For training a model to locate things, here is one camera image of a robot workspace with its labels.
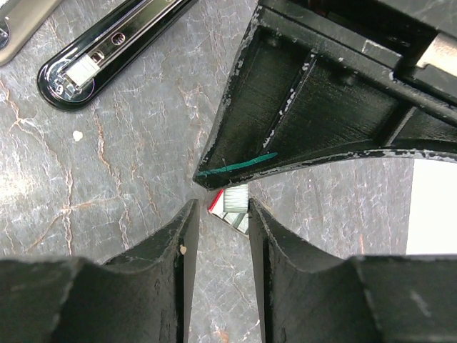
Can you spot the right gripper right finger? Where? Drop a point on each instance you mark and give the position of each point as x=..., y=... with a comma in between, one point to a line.
x=305, y=294

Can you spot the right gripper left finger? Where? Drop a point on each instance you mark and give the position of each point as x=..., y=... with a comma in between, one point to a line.
x=141, y=295

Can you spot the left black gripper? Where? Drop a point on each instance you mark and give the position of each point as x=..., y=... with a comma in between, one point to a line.
x=315, y=82

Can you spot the silver staple strip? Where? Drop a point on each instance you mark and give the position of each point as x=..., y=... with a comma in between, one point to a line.
x=82, y=71
x=236, y=199

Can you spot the white black stapler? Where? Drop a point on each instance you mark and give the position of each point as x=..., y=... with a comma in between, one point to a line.
x=19, y=21

